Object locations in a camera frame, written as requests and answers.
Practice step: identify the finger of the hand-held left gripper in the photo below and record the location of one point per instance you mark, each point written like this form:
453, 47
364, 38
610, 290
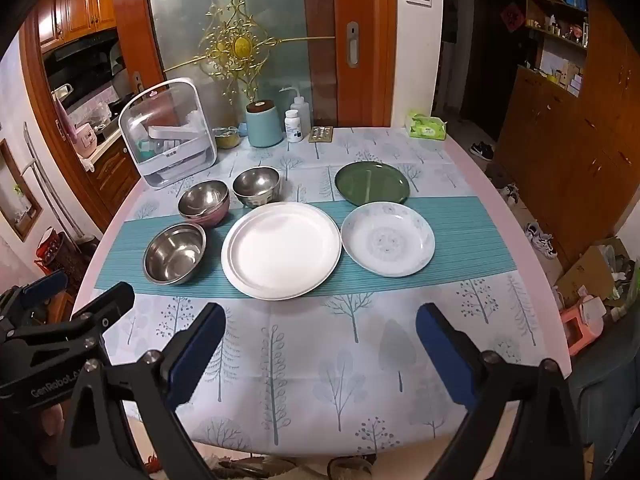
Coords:
100, 310
45, 285

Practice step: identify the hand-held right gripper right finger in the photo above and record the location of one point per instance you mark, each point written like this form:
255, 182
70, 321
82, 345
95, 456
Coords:
445, 355

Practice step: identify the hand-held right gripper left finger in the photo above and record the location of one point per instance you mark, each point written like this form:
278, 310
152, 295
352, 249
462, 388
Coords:
197, 355

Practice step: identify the large steel bowl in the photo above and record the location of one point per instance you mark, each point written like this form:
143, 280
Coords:
175, 260

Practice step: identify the white patterned plate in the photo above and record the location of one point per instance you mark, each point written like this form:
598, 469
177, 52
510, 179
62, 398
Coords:
387, 242

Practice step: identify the large white plate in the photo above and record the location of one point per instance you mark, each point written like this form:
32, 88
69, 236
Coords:
281, 250

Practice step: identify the pink steel bowl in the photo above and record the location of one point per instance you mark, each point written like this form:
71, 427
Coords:
202, 205

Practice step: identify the grey patterned steel bowl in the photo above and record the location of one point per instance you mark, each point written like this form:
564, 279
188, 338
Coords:
256, 186

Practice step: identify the green plate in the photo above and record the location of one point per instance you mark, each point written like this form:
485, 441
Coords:
372, 182

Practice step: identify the red basket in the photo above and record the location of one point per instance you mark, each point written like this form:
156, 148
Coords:
50, 250

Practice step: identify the teal striped table runner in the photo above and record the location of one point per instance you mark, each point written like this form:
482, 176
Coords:
470, 240

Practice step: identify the pink plastic stool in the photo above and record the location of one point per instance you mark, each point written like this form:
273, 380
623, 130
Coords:
582, 327

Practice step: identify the white sneakers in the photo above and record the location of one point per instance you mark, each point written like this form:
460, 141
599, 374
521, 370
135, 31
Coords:
542, 240
510, 192

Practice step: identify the pink rice cooker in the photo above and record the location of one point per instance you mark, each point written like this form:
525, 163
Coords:
82, 137

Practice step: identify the dark chair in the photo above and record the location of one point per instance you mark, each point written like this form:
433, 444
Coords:
605, 390

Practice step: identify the cardboard box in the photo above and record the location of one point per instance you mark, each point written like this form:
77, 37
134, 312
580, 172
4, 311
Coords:
590, 270

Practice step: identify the black sneakers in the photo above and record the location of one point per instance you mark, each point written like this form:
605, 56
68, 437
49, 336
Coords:
481, 150

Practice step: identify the glass jar yellow contents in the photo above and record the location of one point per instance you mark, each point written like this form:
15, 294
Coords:
226, 137

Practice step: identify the black range hood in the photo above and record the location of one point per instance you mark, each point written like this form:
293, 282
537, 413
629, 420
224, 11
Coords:
80, 62

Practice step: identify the green tissue pack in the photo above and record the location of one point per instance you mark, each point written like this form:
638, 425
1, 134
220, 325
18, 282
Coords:
426, 127

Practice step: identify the small blue cup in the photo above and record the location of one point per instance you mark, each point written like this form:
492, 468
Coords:
243, 130

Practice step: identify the light blue canister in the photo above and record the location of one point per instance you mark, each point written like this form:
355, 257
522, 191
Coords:
264, 122

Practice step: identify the white pill bottle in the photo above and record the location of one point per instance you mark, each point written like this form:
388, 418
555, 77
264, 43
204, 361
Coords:
293, 127

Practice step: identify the blister pack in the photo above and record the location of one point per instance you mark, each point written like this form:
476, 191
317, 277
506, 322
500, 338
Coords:
321, 134

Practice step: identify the wooden shelf cabinet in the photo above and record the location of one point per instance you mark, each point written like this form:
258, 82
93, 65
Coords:
575, 135

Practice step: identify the plastic squeeze bottle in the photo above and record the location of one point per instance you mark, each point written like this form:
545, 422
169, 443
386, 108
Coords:
301, 107

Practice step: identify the gold door ornament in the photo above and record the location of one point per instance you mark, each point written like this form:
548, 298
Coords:
242, 45

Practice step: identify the wooden glass sliding door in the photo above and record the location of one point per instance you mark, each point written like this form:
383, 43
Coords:
280, 20

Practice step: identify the red door decoration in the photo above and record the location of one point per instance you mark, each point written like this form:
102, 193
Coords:
512, 15

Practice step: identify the wooden framed wall niche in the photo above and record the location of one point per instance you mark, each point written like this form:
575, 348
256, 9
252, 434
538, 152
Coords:
20, 195

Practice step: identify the white metal rail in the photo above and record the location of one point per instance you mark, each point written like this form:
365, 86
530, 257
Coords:
37, 175

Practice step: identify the wooden kitchen wall cabinets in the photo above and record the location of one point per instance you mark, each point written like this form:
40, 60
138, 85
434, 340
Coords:
75, 7

